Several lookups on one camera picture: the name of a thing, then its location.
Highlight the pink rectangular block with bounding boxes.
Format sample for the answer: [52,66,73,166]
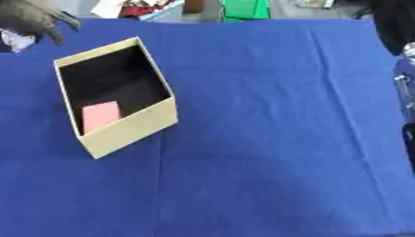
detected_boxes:
[81,100,123,135]

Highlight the green box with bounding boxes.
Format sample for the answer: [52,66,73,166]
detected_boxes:
[219,0,272,22]

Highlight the red and white bag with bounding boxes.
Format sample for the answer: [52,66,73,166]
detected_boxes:
[89,0,181,20]

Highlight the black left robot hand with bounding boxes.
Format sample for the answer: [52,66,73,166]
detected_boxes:
[0,0,83,46]

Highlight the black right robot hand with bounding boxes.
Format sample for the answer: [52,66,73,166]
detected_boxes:
[370,0,415,56]

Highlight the tan cardboard box black inside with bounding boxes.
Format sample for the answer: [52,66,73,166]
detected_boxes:
[52,36,181,160]

